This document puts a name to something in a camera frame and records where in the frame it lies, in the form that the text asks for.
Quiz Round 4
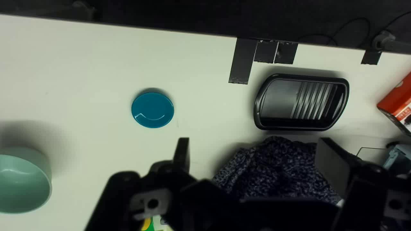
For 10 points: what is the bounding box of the short black tape piece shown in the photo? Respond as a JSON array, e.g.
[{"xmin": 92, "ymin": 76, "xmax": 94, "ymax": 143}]
[
  {"xmin": 359, "ymin": 48, "xmax": 383, "ymax": 67},
  {"xmin": 273, "ymin": 40, "xmax": 299, "ymax": 66},
  {"xmin": 252, "ymin": 39, "xmax": 279, "ymax": 65}
]

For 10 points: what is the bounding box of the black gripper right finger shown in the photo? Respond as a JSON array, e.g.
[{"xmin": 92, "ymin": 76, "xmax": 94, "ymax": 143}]
[{"xmin": 314, "ymin": 138, "xmax": 364, "ymax": 201}]

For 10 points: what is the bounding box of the mint green bowl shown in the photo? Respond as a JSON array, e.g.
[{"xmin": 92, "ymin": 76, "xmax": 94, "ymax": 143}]
[{"xmin": 0, "ymin": 147, "xmax": 53, "ymax": 216}]

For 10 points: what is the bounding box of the orange cardboard box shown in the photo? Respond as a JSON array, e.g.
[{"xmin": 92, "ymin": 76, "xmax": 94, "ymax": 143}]
[{"xmin": 376, "ymin": 70, "xmax": 411, "ymax": 139}]

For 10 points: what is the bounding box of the dark blue knitted blanket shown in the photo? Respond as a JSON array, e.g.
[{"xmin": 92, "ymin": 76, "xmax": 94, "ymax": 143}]
[{"xmin": 210, "ymin": 135, "xmax": 344, "ymax": 206}]

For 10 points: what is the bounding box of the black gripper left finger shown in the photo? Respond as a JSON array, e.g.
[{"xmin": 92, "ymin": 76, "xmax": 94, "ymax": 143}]
[{"xmin": 171, "ymin": 137, "xmax": 191, "ymax": 174}]

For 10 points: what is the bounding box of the light blue toaster oven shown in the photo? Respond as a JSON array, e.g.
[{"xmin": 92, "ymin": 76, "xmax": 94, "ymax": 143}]
[{"xmin": 382, "ymin": 142, "xmax": 411, "ymax": 174}]

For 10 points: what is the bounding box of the black ribbed tray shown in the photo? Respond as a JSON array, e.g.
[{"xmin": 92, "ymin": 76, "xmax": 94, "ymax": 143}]
[{"xmin": 252, "ymin": 72, "xmax": 350, "ymax": 133}]

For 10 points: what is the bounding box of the yellow green toy fruit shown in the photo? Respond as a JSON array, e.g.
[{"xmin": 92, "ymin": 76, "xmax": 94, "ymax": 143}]
[{"xmin": 139, "ymin": 216, "xmax": 171, "ymax": 231}]

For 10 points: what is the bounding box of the thin black cable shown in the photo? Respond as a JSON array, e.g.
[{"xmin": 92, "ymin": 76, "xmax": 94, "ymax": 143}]
[{"xmin": 299, "ymin": 11, "xmax": 411, "ymax": 49}]

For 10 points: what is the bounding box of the teal round lid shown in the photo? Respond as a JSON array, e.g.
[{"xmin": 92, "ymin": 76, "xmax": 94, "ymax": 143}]
[{"xmin": 129, "ymin": 88, "xmax": 175, "ymax": 130}]

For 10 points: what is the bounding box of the long black tape strip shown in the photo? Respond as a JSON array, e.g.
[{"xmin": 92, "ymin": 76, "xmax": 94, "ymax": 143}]
[{"xmin": 227, "ymin": 38, "xmax": 260, "ymax": 87}]

